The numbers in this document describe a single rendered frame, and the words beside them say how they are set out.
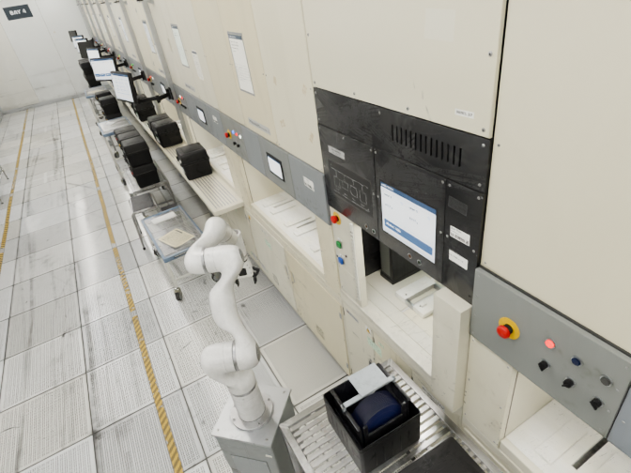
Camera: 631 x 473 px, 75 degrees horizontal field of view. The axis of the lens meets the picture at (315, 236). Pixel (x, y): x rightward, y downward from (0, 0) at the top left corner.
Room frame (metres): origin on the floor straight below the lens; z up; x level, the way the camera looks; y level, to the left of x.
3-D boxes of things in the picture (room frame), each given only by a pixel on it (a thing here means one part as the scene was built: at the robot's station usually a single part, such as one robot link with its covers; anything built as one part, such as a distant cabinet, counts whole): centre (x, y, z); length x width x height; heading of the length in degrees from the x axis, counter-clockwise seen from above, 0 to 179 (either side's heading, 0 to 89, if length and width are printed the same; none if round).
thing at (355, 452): (0.96, -0.10, 0.85); 0.28 x 0.28 x 0.17; 23
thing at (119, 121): (6.24, 2.66, 0.41); 0.81 x 0.47 x 0.82; 25
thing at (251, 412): (1.14, 0.40, 0.85); 0.19 x 0.19 x 0.18
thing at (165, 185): (4.97, 2.01, 0.24); 0.94 x 0.53 x 0.48; 24
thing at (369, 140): (1.51, -0.66, 0.98); 0.95 x 0.88 x 1.95; 115
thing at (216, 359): (1.14, 0.43, 1.07); 0.19 x 0.12 x 0.24; 90
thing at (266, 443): (1.14, 0.40, 0.38); 0.28 x 0.28 x 0.76; 70
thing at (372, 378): (0.96, -0.10, 0.93); 0.24 x 0.20 x 0.32; 113
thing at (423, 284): (1.54, -0.50, 0.89); 0.22 x 0.21 x 0.04; 115
